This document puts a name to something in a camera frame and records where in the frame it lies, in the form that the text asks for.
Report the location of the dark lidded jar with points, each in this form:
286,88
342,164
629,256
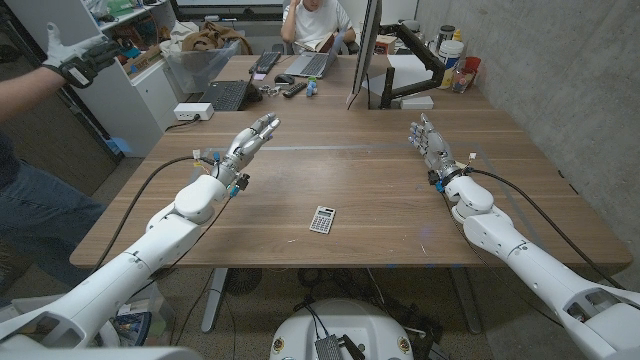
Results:
445,36

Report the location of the bare operator forearm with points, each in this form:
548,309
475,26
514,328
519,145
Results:
25,92

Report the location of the small metal keys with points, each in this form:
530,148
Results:
271,90

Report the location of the silver laptop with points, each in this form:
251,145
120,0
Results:
312,65

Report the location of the red cup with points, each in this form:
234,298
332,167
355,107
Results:
472,64

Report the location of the computer monitor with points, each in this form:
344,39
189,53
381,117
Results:
367,45

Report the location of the white paper sheet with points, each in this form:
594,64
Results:
407,70

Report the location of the white power strip box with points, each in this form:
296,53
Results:
192,111

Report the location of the black round fan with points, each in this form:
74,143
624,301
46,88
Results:
242,280

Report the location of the seated person in white shirt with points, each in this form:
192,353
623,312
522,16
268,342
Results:
315,22

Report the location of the clear bin with packets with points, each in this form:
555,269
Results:
155,310

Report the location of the standing person in jeans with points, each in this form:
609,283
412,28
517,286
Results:
40,215

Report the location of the cardboard box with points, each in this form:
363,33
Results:
145,59

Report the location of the flat white box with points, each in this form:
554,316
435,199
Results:
416,102

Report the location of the white and black gloved hand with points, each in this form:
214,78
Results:
75,60

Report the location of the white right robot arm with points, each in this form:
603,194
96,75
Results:
540,277

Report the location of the grey metal table leg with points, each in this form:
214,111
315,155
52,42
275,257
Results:
214,300
467,305

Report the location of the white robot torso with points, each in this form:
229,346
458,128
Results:
100,354

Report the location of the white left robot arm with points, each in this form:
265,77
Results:
120,280

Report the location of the black remote control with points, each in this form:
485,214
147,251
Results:
294,90

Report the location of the white plastic tub container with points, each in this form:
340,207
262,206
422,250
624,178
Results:
450,52

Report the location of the yellow bottle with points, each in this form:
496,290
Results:
456,36

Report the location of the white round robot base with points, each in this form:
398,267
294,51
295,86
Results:
345,320

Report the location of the wide black keyboard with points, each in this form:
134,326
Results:
227,95

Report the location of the open book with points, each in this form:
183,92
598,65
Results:
317,45

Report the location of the black framed board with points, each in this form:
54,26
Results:
225,12

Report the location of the white storage cabinet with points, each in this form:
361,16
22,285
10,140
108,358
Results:
130,105

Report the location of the small blue figurine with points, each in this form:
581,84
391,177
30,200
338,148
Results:
311,87

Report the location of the black computer mouse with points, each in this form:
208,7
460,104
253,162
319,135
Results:
284,79

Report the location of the white cloth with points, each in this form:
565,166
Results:
175,40

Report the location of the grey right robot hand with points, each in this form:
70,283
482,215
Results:
435,147

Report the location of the red box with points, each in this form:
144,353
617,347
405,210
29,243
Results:
385,45

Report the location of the narrow black keyboard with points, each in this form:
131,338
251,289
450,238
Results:
265,62

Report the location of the pink sticky note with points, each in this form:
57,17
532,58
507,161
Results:
258,76

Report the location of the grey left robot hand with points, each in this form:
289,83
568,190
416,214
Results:
245,147

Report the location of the white pocket calculator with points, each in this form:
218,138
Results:
322,220

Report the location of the grey metal box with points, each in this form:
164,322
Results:
327,349

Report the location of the clear cup with items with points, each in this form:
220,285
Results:
462,81

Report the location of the brown jacket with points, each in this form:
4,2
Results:
215,37

